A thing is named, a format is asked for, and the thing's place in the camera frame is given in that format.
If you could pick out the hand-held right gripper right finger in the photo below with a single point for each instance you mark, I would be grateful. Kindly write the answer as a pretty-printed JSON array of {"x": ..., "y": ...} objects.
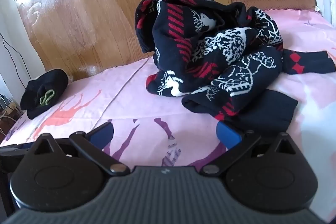
[{"x": 227, "y": 134}]

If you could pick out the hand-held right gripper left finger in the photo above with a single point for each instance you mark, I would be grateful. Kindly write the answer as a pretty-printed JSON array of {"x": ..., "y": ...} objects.
[{"x": 103, "y": 132}]

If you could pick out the navy red white patterned sweater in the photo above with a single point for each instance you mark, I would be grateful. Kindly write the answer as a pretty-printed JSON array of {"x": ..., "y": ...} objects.
[{"x": 183, "y": 37}]

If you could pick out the pink printed bed sheet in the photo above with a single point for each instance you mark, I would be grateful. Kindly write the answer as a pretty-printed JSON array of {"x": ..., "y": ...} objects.
[{"x": 131, "y": 98}]

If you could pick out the black garment with green trim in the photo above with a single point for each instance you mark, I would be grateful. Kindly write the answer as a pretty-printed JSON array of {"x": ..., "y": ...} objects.
[{"x": 55, "y": 79}]

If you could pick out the brown bedside furniture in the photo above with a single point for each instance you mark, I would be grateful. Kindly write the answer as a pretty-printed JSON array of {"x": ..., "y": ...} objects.
[{"x": 6, "y": 121}]

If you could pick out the wooden headboard panel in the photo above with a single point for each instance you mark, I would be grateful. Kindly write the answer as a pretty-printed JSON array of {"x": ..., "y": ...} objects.
[{"x": 105, "y": 16}]

